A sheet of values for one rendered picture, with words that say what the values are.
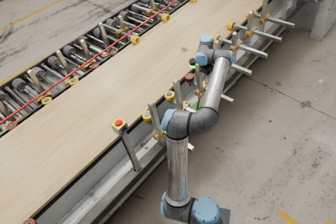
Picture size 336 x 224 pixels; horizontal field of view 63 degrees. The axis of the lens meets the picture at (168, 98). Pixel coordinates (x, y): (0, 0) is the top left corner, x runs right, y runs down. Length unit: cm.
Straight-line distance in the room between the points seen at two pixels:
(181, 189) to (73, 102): 120
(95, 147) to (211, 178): 121
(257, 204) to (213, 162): 54
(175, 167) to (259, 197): 133
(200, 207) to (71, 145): 98
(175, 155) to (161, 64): 118
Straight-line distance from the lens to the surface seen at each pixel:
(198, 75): 208
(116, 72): 247
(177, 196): 163
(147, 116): 203
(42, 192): 197
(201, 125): 131
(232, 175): 275
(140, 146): 224
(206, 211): 167
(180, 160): 146
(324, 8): 409
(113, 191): 201
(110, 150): 206
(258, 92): 342
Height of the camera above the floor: 243
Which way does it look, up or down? 46 degrees down
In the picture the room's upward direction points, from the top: 11 degrees counter-clockwise
